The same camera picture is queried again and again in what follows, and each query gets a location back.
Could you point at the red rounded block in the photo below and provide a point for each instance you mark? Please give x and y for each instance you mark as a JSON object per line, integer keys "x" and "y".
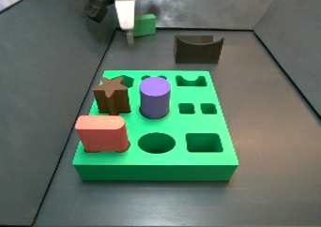
{"x": 103, "y": 133}

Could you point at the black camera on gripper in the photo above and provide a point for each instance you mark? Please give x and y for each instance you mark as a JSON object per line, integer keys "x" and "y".
{"x": 96, "y": 9}

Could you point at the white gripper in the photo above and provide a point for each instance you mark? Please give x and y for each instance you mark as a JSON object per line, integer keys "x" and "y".
{"x": 124, "y": 12}

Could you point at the green arch block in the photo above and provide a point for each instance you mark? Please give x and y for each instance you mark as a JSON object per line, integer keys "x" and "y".
{"x": 144, "y": 25}

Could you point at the brown star block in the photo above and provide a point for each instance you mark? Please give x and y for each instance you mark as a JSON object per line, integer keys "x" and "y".
{"x": 111, "y": 96}

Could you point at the purple cylinder block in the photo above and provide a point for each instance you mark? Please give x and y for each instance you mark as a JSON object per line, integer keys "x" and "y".
{"x": 155, "y": 92}

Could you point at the green shape sorter board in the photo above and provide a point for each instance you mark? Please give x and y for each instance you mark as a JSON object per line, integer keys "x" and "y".
{"x": 183, "y": 147}

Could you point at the black curved fixture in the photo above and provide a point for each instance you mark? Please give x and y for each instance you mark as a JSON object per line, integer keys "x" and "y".
{"x": 196, "y": 49}

